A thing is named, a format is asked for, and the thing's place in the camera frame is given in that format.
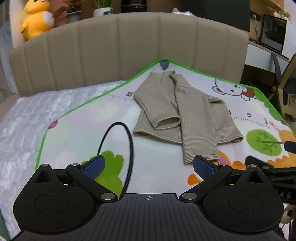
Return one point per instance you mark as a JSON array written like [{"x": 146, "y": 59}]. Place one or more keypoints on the grey potted plant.
[{"x": 72, "y": 16}]

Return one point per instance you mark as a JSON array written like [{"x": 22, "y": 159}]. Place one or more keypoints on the beige padded headboard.
[{"x": 104, "y": 51}]

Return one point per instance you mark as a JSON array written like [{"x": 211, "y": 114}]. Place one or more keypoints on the cartoon printed play mat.
[{"x": 81, "y": 120}]

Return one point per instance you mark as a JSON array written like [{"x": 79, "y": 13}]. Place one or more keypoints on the black picture frame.
[{"x": 273, "y": 32}]

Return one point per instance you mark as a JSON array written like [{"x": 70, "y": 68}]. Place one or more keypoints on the white desk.
[{"x": 259, "y": 55}]

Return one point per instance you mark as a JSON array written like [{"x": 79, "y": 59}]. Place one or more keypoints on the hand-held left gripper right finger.
[{"x": 204, "y": 168}]

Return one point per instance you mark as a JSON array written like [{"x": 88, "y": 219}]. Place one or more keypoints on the yellow plush toy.
[{"x": 34, "y": 18}]

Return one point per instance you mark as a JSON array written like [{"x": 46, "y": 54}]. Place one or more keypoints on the white quilted mattress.
[{"x": 23, "y": 129}]

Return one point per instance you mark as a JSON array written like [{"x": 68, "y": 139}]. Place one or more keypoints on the grey curtain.
[{"x": 5, "y": 58}]

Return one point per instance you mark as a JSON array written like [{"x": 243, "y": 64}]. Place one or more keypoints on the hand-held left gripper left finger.
[{"x": 93, "y": 168}]

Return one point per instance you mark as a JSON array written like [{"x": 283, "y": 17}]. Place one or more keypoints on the black cylinder speaker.
[{"x": 134, "y": 5}]

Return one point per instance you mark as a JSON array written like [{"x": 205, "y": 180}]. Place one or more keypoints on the black and tan chair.
[{"x": 289, "y": 92}]

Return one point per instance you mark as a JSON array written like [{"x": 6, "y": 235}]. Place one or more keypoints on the beige ribbed sweater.
[{"x": 196, "y": 115}]

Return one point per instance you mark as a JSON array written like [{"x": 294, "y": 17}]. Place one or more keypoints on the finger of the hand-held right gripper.
[
  {"x": 256, "y": 161},
  {"x": 291, "y": 146}
]

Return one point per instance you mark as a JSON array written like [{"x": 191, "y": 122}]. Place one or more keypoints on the dark monitor screen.
[{"x": 219, "y": 11}]

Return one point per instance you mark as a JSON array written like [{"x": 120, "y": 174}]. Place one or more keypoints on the white potted plant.
[{"x": 103, "y": 11}]

